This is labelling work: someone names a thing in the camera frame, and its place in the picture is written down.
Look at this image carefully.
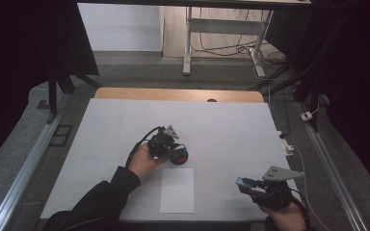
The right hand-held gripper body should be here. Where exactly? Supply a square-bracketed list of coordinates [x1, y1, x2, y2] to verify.
[251, 165, 305, 210]

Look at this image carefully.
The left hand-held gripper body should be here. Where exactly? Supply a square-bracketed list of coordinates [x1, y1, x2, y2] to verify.
[146, 124, 180, 159]

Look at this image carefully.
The round red ink pad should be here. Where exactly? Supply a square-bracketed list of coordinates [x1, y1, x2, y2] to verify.
[171, 150, 190, 167]

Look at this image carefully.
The blue stamp cap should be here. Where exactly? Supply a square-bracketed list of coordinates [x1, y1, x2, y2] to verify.
[235, 176, 257, 191]

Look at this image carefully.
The white paper sheet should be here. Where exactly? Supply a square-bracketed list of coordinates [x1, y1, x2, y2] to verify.
[159, 167, 196, 214]

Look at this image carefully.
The person's left hand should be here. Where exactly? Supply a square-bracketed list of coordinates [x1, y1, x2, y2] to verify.
[127, 142, 169, 181]

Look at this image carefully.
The person's right hand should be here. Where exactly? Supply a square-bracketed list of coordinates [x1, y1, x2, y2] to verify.
[257, 197, 308, 231]

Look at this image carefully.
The white power strip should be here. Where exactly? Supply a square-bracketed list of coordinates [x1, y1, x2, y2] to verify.
[276, 130, 295, 157]

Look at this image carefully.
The black metal stand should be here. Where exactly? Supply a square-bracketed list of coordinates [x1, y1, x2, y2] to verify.
[45, 72, 103, 125]
[250, 13, 351, 133]

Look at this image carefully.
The black curtain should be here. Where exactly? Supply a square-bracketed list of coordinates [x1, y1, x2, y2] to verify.
[265, 0, 370, 197]
[0, 0, 99, 174]

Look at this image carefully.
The thin white cable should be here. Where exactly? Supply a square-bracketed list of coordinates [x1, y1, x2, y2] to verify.
[291, 144, 332, 231]

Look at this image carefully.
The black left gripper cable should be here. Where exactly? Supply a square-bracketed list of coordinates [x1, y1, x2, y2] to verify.
[124, 125, 166, 169]

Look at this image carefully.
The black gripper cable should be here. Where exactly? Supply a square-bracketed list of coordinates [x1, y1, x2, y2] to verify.
[289, 194, 311, 231]
[124, 125, 166, 169]

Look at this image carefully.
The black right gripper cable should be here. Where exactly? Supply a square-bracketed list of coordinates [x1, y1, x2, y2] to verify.
[289, 194, 311, 231]

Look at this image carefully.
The aluminium rail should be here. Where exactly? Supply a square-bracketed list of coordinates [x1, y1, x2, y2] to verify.
[0, 95, 72, 231]
[296, 101, 369, 231]

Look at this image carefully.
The black floor frame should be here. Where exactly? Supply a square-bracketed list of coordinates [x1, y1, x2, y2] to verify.
[48, 124, 73, 148]

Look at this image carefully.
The white metal desk frame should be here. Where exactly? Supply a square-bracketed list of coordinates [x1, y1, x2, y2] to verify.
[182, 6, 275, 78]

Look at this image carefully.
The black cable bundle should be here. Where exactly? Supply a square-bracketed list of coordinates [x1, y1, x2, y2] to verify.
[191, 8, 287, 66]

